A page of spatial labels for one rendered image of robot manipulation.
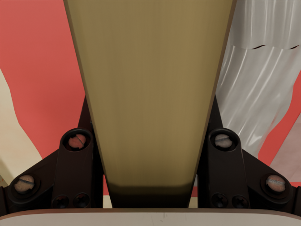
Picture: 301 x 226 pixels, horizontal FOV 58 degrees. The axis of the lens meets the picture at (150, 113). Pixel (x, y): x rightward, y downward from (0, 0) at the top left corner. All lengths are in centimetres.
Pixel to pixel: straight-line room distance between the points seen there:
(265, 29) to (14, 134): 21
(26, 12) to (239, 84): 14
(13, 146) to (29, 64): 10
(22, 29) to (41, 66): 3
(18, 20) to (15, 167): 17
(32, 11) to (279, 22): 14
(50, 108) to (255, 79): 15
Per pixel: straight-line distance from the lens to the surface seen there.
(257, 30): 17
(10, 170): 31
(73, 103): 21
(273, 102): 22
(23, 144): 27
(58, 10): 17
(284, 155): 29
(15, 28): 18
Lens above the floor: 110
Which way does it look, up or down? 43 degrees down
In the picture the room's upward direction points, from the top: 180 degrees counter-clockwise
